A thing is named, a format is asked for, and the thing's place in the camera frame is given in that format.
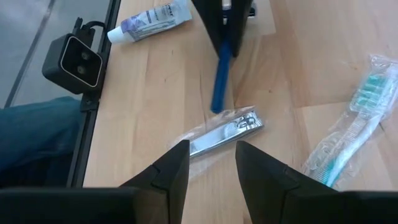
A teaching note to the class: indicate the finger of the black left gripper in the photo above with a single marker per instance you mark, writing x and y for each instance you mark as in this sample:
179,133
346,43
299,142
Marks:
210,21
241,18

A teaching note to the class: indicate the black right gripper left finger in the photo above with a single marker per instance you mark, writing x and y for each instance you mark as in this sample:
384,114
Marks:
174,174

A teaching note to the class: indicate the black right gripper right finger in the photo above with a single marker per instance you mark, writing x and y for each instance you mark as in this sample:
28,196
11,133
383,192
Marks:
264,186

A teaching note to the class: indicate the white purple toothpaste tube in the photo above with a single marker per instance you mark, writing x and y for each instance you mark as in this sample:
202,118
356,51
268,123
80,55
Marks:
152,21

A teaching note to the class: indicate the silver nail clipper in wrapper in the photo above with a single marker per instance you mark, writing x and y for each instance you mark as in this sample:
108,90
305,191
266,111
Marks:
224,135

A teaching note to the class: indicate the teal white toothbrush in wrapper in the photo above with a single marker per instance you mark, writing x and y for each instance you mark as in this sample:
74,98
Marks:
357,133

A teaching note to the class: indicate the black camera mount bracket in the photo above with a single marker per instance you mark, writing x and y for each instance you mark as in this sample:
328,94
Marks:
90,101

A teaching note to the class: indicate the black table-level camera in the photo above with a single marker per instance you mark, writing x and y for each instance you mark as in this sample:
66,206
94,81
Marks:
74,63

